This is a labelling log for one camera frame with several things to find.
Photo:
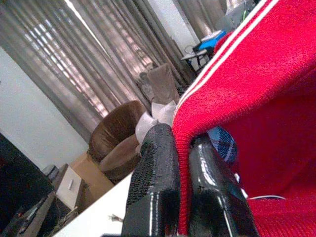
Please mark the red shirt with white stripes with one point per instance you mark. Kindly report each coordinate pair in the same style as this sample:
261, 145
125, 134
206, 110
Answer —
259, 86

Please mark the white low drawer cabinet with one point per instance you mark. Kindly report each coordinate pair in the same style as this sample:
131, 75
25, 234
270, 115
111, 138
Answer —
70, 184

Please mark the brown round armchair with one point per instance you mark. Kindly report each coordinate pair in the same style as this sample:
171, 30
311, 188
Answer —
116, 138

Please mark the beige fabric object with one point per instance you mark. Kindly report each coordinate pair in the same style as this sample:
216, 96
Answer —
163, 81

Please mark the grey pleated curtain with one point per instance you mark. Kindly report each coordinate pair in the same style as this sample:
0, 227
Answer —
98, 49

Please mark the white table black legs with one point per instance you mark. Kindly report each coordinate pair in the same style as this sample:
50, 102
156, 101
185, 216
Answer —
98, 217

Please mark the blue object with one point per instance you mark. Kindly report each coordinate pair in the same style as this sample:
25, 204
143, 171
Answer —
209, 43

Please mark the small side table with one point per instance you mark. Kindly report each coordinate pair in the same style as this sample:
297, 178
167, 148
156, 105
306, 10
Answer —
195, 55

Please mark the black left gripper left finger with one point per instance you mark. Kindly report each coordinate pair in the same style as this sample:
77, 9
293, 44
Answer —
158, 185

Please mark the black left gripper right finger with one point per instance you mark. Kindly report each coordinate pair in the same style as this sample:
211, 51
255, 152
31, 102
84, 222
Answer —
212, 202

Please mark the black television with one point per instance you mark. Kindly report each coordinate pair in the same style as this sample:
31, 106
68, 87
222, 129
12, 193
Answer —
22, 177

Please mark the white crumpled cloth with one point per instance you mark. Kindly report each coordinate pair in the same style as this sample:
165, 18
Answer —
158, 113

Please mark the brown cardboard box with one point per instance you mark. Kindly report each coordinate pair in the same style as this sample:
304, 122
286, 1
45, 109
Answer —
93, 177

